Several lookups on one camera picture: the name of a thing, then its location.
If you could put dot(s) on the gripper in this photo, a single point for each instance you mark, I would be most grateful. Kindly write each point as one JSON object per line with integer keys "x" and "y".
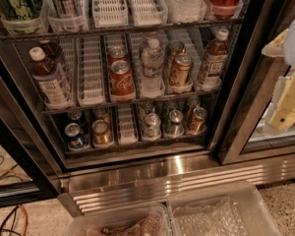
{"x": 282, "y": 115}

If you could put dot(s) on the brown tea bottle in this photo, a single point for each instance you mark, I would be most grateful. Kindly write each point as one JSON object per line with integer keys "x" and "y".
{"x": 214, "y": 59}

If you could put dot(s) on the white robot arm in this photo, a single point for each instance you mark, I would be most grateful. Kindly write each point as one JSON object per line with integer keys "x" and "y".
{"x": 289, "y": 48}

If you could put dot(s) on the clear bottle top shelf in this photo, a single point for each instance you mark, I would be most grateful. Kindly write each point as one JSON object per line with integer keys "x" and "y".
{"x": 186, "y": 11}

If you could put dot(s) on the clear water bottle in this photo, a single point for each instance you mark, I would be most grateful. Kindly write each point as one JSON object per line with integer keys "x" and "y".
{"x": 152, "y": 58}

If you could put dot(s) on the empty white tray bottom shelf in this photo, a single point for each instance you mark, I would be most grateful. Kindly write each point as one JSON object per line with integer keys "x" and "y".
{"x": 127, "y": 129}

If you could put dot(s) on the empty white tray shelf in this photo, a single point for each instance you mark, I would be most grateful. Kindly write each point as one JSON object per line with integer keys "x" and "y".
{"x": 127, "y": 129}
{"x": 90, "y": 84}

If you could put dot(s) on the empty white tray middle shelf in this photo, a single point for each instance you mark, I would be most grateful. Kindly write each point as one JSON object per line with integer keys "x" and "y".
{"x": 90, "y": 84}

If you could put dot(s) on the left front tea bottle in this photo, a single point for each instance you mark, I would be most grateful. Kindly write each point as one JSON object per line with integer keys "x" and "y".
{"x": 51, "y": 80}

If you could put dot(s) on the left rear tea bottle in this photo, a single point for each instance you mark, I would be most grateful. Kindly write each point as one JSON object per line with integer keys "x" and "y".
{"x": 53, "y": 49}

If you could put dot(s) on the steel fridge base grille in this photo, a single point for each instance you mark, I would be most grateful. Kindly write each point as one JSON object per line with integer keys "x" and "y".
{"x": 153, "y": 181}

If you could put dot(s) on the open glass fridge door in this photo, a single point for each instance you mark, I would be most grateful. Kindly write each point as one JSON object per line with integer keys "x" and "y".
{"x": 22, "y": 136}

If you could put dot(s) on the bottom right rear gold can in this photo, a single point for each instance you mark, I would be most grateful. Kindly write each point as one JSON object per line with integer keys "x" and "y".
{"x": 192, "y": 102}

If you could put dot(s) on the front gold soda can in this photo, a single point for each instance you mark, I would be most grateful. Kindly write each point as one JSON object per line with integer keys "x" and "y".
{"x": 181, "y": 66}

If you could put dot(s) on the gold soda can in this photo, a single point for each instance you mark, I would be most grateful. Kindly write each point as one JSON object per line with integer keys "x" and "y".
{"x": 173, "y": 48}
{"x": 181, "y": 66}

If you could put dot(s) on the rear gold soda can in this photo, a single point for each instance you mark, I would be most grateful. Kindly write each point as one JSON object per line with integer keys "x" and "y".
{"x": 173, "y": 48}

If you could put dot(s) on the bottom right front gold can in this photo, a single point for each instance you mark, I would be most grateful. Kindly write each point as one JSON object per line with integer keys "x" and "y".
{"x": 197, "y": 121}

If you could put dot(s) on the rear green soda can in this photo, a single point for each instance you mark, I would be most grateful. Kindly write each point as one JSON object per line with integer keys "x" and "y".
{"x": 168, "y": 106}

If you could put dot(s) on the green soda can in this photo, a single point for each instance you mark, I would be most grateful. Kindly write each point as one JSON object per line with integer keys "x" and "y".
{"x": 174, "y": 124}
{"x": 168, "y": 106}

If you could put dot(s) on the front green soda can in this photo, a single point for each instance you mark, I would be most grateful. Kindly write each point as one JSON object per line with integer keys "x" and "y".
{"x": 174, "y": 124}

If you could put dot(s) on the empty white tray top right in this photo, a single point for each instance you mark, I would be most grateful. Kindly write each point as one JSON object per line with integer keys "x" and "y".
{"x": 149, "y": 12}

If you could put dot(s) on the rear silver soda can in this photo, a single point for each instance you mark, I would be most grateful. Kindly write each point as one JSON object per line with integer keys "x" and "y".
{"x": 146, "y": 108}

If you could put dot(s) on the silver soda can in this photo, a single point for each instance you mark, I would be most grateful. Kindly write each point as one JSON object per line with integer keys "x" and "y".
{"x": 151, "y": 130}
{"x": 146, "y": 108}

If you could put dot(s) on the front silver soda can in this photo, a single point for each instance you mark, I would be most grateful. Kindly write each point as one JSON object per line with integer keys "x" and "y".
{"x": 151, "y": 130}

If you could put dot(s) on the front red cola can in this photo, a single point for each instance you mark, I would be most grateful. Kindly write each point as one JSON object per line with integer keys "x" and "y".
{"x": 122, "y": 82}

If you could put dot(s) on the red cola can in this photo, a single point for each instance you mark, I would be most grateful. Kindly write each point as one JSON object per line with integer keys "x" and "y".
{"x": 122, "y": 82}
{"x": 116, "y": 53}

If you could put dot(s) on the rear red cola can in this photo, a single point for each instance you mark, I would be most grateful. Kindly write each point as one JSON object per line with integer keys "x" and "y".
{"x": 116, "y": 53}

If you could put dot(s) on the right clear plastic bin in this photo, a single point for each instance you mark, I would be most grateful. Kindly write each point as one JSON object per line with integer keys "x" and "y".
{"x": 251, "y": 205}

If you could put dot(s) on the clear plastic bin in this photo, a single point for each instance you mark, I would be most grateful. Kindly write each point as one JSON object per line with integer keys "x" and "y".
{"x": 251, "y": 205}
{"x": 143, "y": 220}

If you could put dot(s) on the empty white tray top left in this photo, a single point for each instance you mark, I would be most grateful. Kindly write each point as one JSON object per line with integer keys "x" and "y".
{"x": 109, "y": 13}

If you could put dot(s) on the bubble wrap sheet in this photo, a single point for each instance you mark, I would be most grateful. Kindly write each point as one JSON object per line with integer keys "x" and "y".
{"x": 222, "y": 218}

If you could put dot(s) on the left clear plastic bin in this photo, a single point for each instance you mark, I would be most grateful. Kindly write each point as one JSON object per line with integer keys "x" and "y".
{"x": 143, "y": 220}

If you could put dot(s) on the rear blue pepsi can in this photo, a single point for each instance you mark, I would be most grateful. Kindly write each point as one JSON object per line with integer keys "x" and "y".
{"x": 78, "y": 116}

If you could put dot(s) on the blue pepsi can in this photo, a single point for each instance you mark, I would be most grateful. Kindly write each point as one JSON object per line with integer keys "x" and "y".
{"x": 78, "y": 116}
{"x": 75, "y": 137}

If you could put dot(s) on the front blue pepsi can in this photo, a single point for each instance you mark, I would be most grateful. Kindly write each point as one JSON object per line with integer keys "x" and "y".
{"x": 75, "y": 137}

